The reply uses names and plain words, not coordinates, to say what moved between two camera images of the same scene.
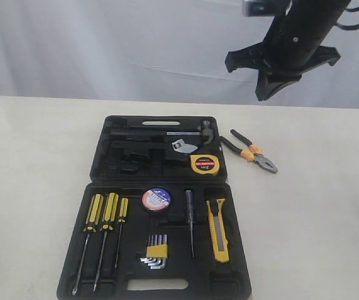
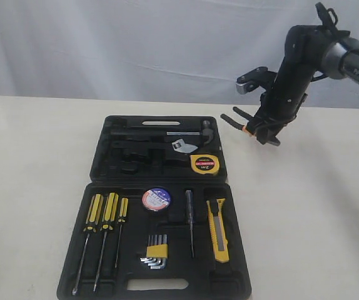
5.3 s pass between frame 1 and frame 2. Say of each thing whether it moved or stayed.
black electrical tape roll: stayed
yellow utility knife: stayed
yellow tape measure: stayed
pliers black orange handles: moved
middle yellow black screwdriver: stayed
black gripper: moved
